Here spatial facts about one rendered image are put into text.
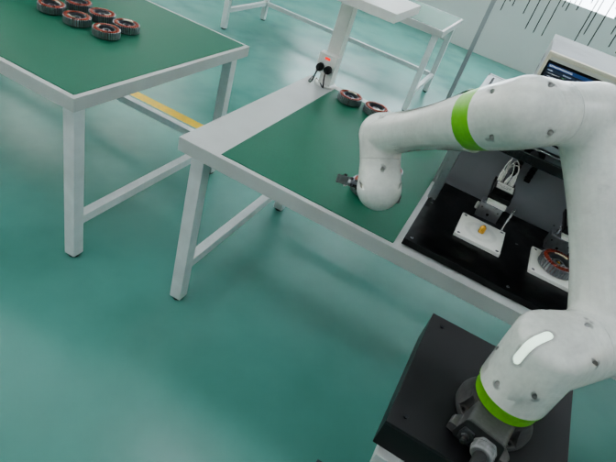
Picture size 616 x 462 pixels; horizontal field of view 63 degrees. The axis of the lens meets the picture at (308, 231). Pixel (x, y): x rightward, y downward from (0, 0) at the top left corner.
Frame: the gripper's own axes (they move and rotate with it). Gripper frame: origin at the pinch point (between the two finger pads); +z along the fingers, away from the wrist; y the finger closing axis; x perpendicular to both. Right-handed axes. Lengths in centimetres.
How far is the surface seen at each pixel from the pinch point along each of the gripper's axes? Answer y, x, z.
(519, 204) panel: -54, -13, 19
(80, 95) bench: 98, 2, 7
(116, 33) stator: 113, -28, 50
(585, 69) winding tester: -45, -50, -15
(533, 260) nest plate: -56, 4, -3
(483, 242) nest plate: -39.5, 3.8, -3.1
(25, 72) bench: 119, 1, 9
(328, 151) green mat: 15.4, -8.9, 24.7
